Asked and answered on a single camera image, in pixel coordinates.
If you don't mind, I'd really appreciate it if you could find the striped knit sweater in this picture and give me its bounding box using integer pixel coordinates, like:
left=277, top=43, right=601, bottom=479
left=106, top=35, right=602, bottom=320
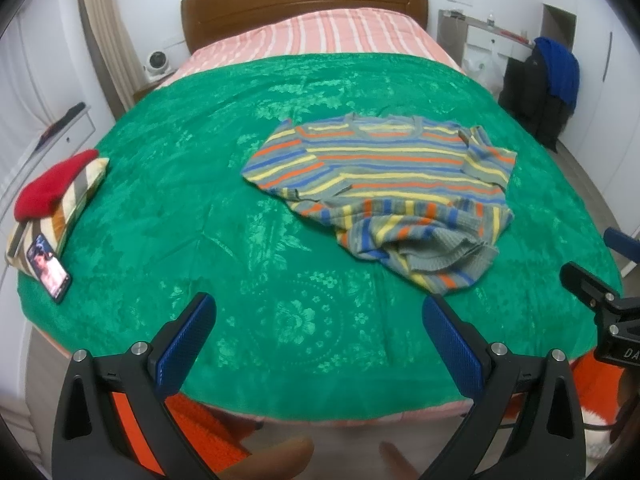
left=242, top=114, right=516, bottom=295

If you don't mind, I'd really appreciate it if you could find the orange fuzzy garment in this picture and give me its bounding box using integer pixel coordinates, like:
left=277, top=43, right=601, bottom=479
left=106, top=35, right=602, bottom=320
left=112, top=351, right=639, bottom=479

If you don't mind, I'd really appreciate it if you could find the smartphone with lit screen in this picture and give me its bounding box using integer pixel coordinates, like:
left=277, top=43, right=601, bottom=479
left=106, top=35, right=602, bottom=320
left=26, top=234, right=72, bottom=304

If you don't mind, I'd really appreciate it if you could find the black jacket on chair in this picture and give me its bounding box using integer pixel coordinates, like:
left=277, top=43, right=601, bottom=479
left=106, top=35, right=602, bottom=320
left=498, top=47, right=573, bottom=153

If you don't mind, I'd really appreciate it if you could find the blue garment on chair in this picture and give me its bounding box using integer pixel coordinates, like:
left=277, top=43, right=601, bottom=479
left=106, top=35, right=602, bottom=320
left=535, top=37, right=580, bottom=113

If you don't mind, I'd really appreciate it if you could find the green floral bedspread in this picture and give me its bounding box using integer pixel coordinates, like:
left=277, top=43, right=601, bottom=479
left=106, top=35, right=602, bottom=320
left=17, top=53, right=622, bottom=422

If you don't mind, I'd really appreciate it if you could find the striped cushion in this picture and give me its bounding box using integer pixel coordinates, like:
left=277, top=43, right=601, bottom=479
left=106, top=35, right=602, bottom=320
left=4, top=156, right=110, bottom=280

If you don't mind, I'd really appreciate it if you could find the white bedside desk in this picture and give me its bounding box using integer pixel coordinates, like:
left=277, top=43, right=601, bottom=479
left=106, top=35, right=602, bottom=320
left=436, top=10, right=533, bottom=99

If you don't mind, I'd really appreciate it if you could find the red knit hat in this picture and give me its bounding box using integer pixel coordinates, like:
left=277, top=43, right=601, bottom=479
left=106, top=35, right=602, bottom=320
left=14, top=148, right=99, bottom=222

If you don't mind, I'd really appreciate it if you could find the white side cabinet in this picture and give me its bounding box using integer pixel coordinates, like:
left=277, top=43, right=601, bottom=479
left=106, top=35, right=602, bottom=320
left=1, top=104, right=96, bottom=197

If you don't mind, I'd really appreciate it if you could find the black remote on cabinet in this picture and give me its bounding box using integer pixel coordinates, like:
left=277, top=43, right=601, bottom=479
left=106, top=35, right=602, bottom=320
left=36, top=102, right=86, bottom=151

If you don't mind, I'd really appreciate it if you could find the pink striped bed sheet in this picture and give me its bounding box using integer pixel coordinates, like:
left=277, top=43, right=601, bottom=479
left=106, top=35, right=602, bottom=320
left=162, top=8, right=461, bottom=87

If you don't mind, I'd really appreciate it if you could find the beige curtain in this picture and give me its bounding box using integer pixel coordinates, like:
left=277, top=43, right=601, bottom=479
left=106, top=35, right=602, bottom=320
left=78, top=0, right=146, bottom=119

